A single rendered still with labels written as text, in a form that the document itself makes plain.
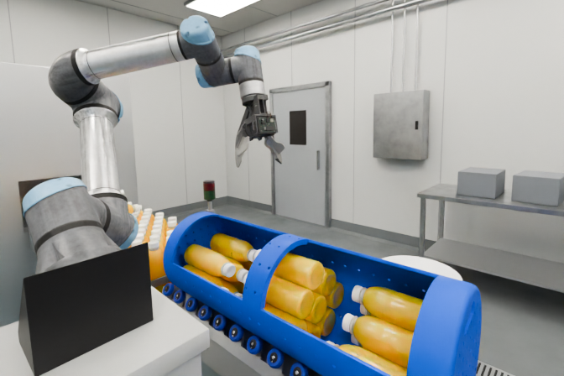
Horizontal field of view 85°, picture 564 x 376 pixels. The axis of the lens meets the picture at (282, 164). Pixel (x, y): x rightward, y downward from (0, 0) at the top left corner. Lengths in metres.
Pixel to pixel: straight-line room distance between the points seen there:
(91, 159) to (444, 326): 0.87
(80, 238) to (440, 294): 0.66
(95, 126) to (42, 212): 0.35
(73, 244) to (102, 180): 0.27
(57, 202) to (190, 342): 0.37
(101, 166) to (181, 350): 0.51
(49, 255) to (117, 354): 0.21
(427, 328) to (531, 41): 3.57
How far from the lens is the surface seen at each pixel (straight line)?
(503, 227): 4.07
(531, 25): 4.03
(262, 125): 0.87
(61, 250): 0.68
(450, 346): 0.63
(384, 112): 4.06
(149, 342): 0.69
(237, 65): 0.94
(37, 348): 0.68
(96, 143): 0.98
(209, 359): 1.11
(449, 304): 0.66
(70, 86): 1.02
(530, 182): 3.20
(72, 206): 0.74
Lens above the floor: 1.53
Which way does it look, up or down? 7 degrees down
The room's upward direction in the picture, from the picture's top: 1 degrees counter-clockwise
